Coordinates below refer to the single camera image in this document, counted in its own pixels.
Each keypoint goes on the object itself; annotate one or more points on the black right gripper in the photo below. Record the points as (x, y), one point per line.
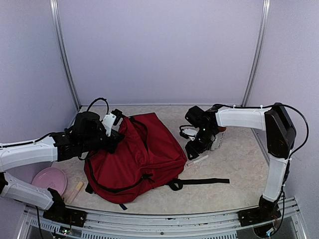
(195, 150)

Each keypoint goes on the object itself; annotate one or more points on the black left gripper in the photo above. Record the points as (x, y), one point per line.
(116, 137)

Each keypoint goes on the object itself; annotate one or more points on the pink capped pen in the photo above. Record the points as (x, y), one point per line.
(197, 160)

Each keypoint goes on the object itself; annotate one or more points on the dark red student backpack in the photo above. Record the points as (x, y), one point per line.
(148, 157)

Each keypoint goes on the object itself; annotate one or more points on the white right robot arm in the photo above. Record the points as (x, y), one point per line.
(273, 120)

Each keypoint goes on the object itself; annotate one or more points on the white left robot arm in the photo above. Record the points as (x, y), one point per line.
(89, 133)

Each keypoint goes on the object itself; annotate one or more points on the white floral mug orange inside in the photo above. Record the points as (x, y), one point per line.
(217, 139)

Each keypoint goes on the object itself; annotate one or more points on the blue capped white marker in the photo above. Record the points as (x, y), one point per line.
(123, 207)

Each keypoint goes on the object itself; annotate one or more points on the yellow capped clear tube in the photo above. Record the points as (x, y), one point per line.
(75, 192)

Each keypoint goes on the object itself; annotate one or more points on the pink plastic plate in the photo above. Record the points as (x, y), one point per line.
(51, 177)

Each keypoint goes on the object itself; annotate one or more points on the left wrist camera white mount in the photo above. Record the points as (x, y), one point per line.
(111, 119)

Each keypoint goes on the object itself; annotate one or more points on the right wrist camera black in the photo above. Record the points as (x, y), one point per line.
(188, 132)

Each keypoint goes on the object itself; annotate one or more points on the aluminium corner post left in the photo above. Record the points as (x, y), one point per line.
(63, 53)

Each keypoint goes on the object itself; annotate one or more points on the aluminium corner post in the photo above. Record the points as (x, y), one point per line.
(257, 53)
(63, 53)

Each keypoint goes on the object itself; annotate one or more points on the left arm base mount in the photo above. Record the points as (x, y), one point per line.
(58, 212)

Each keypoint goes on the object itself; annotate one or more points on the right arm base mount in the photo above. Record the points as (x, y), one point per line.
(265, 211)

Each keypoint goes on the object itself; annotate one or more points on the aluminium front frame rail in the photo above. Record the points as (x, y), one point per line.
(110, 225)

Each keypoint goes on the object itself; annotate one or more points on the aluminium corner post right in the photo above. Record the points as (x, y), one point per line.
(257, 53)

